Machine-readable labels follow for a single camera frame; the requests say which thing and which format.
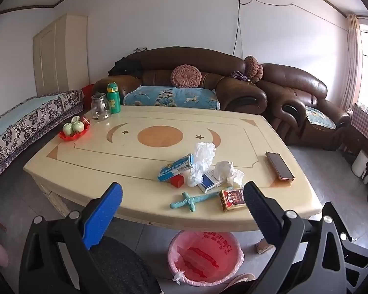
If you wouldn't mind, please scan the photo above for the bed with patterned blanket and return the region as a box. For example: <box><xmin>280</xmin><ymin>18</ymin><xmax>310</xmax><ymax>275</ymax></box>
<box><xmin>0</xmin><ymin>90</ymin><xmax>85</xmax><ymax>194</ymax></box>

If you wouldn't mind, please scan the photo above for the pink bin with bag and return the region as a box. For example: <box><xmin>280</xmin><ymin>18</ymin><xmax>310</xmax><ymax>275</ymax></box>
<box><xmin>167</xmin><ymin>230</ymin><xmax>245</xmax><ymax>287</ymax></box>

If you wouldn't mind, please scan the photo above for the white tissue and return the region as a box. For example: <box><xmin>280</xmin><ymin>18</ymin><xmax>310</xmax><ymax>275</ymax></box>
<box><xmin>214</xmin><ymin>160</ymin><xmax>245</xmax><ymax>188</ymax></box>

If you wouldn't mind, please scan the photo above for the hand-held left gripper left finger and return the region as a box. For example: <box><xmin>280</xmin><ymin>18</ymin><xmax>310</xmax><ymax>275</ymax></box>
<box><xmin>18</xmin><ymin>182</ymin><xmax>123</xmax><ymax>294</ymax></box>

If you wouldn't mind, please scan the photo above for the cream wardrobe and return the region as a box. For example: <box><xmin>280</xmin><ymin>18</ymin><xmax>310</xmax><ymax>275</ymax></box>
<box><xmin>33</xmin><ymin>13</ymin><xmax>90</xmax><ymax>97</ymax></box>

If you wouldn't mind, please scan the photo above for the smartphone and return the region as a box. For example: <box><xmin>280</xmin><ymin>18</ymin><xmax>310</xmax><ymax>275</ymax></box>
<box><xmin>265</xmin><ymin>151</ymin><xmax>295</xmax><ymax>181</ymax></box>

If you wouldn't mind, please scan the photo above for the large blue printed sofa cover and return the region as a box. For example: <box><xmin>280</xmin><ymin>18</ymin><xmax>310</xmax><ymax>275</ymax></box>
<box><xmin>123</xmin><ymin>85</ymin><xmax>221</xmax><ymax>111</ymax></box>

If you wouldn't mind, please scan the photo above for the black clothing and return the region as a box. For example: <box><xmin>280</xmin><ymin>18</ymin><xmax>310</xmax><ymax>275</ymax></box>
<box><xmin>108</xmin><ymin>57</ymin><xmax>145</xmax><ymax>77</ymax></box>

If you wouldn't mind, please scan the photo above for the black cable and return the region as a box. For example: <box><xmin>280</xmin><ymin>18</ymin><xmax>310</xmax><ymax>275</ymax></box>
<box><xmin>232</xmin><ymin>0</ymin><xmax>245</xmax><ymax>59</ymax></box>

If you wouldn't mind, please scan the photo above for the green water bottle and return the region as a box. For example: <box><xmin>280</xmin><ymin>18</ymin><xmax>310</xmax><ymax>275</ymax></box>
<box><xmin>106</xmin><ymin>82</ymin><xmax>121</xmax><ymax>114</ymax></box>

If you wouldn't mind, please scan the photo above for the red tray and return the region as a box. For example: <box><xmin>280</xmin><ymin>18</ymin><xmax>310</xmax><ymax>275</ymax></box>
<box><xmin>59</xmin><ymin>116</ymin><xmax>91</xmax><ymax>142</ymax></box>

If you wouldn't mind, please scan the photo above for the teal plush toy sword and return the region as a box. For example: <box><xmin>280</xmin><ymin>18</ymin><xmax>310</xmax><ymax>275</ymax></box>
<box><xmin>170</xmin><ymin>186</ymin><xmax>234</xmax><ymax>213</ymax></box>

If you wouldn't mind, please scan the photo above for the brown leather armchair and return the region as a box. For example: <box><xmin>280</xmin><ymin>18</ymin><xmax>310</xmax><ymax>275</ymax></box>
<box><xmin>257</xmin><ymin>63</ymin><xmax>352</xmax><ymax>151</ymax></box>

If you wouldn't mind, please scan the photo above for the pink round cushion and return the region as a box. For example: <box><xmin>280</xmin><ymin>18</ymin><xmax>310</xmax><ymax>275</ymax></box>
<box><xmin>244</xmin><ymin>55</ymin><xmax>264</xmax><ymax>83</ymax></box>
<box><xmin>171</xmin><ymin>64</ymin><xmax>202</xmax><ymax>88</ymax></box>

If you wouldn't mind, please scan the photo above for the pink curtain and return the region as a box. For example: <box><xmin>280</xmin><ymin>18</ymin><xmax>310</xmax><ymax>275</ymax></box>
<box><xmin>340</xmin><ymin>13</ymin><xmax>363</xmax><ymax>111</ymax></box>

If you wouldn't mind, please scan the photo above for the red bag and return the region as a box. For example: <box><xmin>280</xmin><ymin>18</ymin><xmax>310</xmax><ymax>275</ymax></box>
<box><xmin>81</xmin><ymin>84</ymin><xmax>96</xmax><ymax>104</ymax></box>

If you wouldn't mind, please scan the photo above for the glass jug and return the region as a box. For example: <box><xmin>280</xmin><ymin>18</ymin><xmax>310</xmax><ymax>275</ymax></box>
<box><xmin>90</xmin><ymin>92</ymin><xmax>112</xmax><ymax>121</ymax></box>

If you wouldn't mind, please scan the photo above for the checked tablecloth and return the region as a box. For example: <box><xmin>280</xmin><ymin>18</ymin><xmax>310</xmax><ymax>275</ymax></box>
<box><xmin>351</xmin><ymin>104</ymin><xmax>368</xmax><ymax>160</ymax></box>

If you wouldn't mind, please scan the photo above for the dark blue white box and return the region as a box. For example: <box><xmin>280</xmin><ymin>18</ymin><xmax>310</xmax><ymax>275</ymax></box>
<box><xmin>197</xmin><ymin>171</ymin><xmax>224</xmax><ymax>194</ymax></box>

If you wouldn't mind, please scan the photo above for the long brown leather sofa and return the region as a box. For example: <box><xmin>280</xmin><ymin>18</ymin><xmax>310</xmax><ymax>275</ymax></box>
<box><xmin>93</xmin><ymin>47</ymin><xmax>268</xmax><ymax>116</ymax></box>

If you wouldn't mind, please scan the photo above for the red cigarette pack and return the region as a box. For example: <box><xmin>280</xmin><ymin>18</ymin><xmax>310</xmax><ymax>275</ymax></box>
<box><xmin>219</xmin><ymin>188</ymin><xmax>248</xmax><ymax>212</ymax></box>

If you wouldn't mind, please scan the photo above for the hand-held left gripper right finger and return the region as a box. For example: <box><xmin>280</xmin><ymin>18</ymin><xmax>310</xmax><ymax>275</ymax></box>
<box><xmin>243</xmin><ymin>181</ymin><xmax>368</xmax><ymax>294</ymax></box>

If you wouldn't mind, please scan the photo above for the light blue carton box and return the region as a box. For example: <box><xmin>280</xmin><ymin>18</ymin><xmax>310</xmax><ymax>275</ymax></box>
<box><xmin>157</xmin><ymin>154</ymin><xmax>193</xmax><ymax>182</ymax></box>

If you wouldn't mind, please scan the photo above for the beige slipper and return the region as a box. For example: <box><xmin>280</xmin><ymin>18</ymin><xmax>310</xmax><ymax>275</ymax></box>
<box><xmin>228</xmin><ymin>273</ymin><xmax>256</xmax><ymax>287</ymax></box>
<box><xmin>254</xmin><ymin>240</ymin><xmax>275</xmax><ymax>255</ymax></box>

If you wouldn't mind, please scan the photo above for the small blue printed seat cover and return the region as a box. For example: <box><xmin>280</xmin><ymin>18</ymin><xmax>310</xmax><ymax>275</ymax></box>
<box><xmin>305</xmin><ymin>105</ymin><xmax>337</xmax><ymax>130</ymax></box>

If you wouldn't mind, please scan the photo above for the white plastic bag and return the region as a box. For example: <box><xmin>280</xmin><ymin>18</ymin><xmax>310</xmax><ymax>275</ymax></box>
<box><xmin>187</xmin><ymin>142</ymin><xmax>217</xmax><ymax>187</ymax></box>

